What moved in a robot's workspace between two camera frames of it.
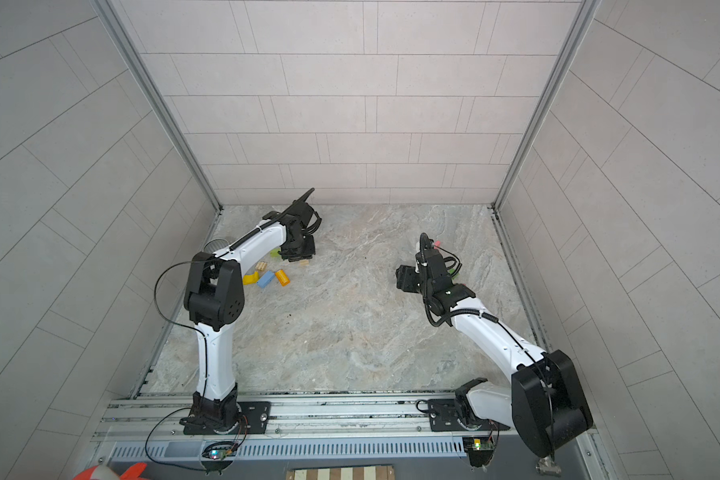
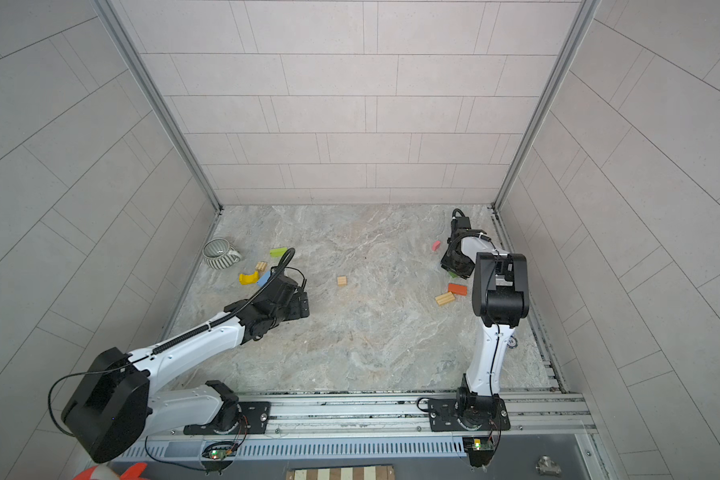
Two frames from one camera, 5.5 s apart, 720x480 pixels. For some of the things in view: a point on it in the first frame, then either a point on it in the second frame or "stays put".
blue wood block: (266, 279) stays put
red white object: (102, 472) stays put
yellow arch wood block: (249, 279) stays put
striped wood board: (354, 472) stays put
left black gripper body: (304, 248) -> (292, 311)
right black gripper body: (414, 282) -> (459, 264)
